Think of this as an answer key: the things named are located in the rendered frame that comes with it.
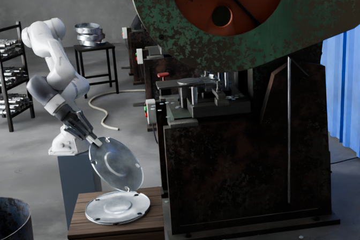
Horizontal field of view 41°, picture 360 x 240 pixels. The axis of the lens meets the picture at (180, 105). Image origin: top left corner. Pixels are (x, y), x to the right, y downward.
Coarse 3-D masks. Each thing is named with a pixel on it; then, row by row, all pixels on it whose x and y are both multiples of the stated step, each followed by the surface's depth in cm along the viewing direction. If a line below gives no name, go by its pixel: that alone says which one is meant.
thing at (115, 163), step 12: (108, 144) 218; (120, 144) 224; (96, 156) 207; (108, 156) 212; (120, 156) 217; (132, 156) 225; (96, 168) 202; (108, 168) 207; (120, 168) 212; (132, 168) 219; (108, 180) 202; (120, 180) 208; (132, 180) 213
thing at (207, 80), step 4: (216, 76) 266; (204, 80) 259; (208, 80) 258; (212, 80) 258; (220, 80) 257; (208, 84) 253; (212, 84) 253; (220, 84) 254; (204, 88) 258; (208, 88) 254
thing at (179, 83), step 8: (168, 80) 264; (176, 80) 263; (184, 80) 259; (192, 80) 258; (200, 80) 259; (160, 88) 251; (168, 88) 251; (184, 88) 255; (184, 96) 256; (184, 104) 257
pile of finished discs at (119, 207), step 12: (120, 192) 231; (132, 192) 230; (96, 204) 221; (108, 204) 219; (120, 204) 218; (132, 204) 219; (144, 204) 218; (96, 216) 210; (108, 216) 209; (120, 216) 209; (132, 216) 208
